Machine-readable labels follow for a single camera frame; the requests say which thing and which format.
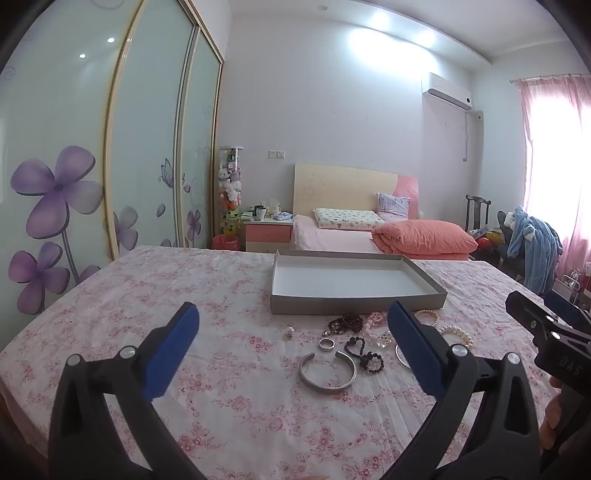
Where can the white pearl earring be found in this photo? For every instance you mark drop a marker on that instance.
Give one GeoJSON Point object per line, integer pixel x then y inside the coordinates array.
{"type": "Point", "coordinates": [290, 333]}

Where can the white wall switch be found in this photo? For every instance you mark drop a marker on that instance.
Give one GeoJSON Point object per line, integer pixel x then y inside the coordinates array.
{"type": "Point", "coordinates": [277, 154]}

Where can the red waste bin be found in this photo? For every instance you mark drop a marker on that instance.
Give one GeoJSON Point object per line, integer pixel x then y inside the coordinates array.
{"type": "Point", "coordinates": [225, 242]}

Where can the clear plush toy tube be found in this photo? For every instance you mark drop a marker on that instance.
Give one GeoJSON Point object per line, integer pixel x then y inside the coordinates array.
{"type": "Point", "coordinates": [230, 184]}

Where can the small purple pillow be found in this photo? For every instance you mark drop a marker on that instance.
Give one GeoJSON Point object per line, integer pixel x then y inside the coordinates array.
{"type": "Point", "coordinates": [392, 205]}

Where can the pink curtain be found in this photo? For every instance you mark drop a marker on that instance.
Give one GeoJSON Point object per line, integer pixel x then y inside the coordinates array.
{"type": "Point", "coordinates": [545, 138]}

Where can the patterned cream pillow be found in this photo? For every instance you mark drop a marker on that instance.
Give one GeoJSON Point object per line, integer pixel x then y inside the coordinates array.
{"type": "Point", "coordinates": [346, 218]}

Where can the wooden pink bed headboard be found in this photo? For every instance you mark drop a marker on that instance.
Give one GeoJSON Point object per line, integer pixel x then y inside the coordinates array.
{"type": "Point", "coordinates": [341, 189]}

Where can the flower print sliding wardrobe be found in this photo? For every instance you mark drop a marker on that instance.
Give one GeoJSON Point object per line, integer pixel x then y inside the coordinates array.
{"type": "Point", "coordinates": [138, 138]}

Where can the person's right hand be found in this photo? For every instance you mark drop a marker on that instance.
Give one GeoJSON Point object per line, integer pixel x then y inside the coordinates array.
{"type": "Point", "coordinates": [553, 415]}

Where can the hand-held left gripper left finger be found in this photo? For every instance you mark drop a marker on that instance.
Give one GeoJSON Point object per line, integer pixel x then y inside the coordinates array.
{"type": "Point", "coordinates": [173, 350]}

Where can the thin silver bangle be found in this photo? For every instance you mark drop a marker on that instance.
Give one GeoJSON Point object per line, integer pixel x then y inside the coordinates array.
{"type": "Point", "coordinates": [398, 355]}

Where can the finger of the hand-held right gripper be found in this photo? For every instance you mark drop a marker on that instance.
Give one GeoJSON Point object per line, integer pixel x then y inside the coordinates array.
{"type": "Point", "coordinates": [526, 308]}
{"type": "Point", "coordinates": [565, 307]}

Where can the blue cloth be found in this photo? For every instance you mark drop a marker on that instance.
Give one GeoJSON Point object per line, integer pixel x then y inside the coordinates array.
{"type": "Point", "coordinates": [282, 216]}

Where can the pink white nightstand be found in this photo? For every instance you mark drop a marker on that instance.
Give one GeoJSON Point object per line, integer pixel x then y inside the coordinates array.
{"type": "Point", "coordinates": [265, 235]}

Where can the orange duvet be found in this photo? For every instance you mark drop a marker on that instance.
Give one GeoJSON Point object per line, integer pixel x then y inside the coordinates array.
{"type": "Point", "coordinates": [425, 235]}

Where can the white air conditioner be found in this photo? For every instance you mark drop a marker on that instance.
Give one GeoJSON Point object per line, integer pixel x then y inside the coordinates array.
{"type": "Point", "coordinates": [445, 90]}

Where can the blue fleece robe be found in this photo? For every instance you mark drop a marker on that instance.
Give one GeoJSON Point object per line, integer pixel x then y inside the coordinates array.
{"type": "Point", "coordinates": [535, 249]}

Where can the pink sheeted mattress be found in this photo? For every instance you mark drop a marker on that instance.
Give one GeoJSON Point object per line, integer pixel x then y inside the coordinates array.
{"type": "Point", "coordinates": [332, 237]}

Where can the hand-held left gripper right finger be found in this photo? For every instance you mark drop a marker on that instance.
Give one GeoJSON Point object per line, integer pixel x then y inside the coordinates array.
{"type": "Point", "coordinates": [415, 350]}

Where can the dark wooden chair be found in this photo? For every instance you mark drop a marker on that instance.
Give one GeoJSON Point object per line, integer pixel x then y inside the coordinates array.
{"type": "Point", "coordinates": [478, 207]}

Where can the pink floral bed sheet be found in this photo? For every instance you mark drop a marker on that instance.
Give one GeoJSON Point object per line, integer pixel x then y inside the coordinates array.
{"type": "Point", "coordinates": [231, 392]}

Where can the grey cardboard box tray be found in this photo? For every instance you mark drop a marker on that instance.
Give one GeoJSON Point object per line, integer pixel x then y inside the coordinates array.
{"type": "Point", "coordinates": [341, 281]}

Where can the yellow and red cloth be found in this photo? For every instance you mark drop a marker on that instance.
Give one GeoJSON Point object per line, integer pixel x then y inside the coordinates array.
{"type": "Point", "coordinates": [490, 237]}

